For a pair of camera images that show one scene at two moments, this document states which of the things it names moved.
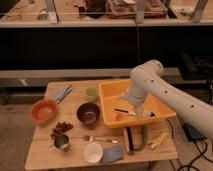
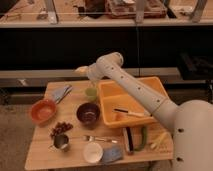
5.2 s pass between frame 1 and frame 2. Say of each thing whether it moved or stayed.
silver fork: stayed
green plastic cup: stayed
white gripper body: moved
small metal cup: stayed
